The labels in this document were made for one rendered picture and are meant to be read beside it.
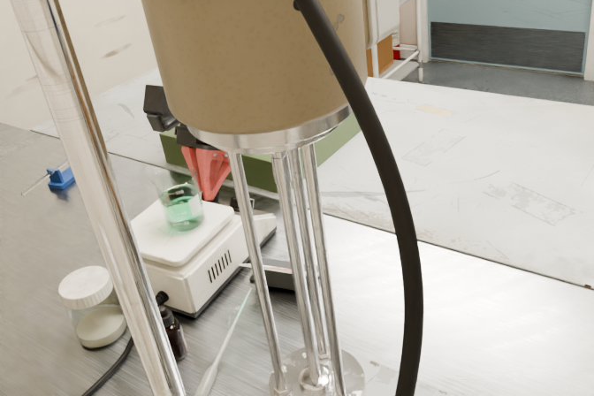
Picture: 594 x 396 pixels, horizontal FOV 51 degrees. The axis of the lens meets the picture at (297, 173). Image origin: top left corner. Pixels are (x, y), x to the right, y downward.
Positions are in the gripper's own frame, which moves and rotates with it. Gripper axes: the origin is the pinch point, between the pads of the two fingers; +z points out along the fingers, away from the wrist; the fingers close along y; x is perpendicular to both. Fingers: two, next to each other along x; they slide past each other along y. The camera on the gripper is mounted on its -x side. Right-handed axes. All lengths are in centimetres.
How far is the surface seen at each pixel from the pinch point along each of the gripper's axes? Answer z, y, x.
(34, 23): -14, 47, -47
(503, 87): -43, -81, 263
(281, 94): -13, 49, -37
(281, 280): 7.9, 17.2, -0.8
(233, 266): 7.7, 10.3, -2.7
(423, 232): 1.0, 25.2, 17.7
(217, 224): 2.1, 10.5, -6.4
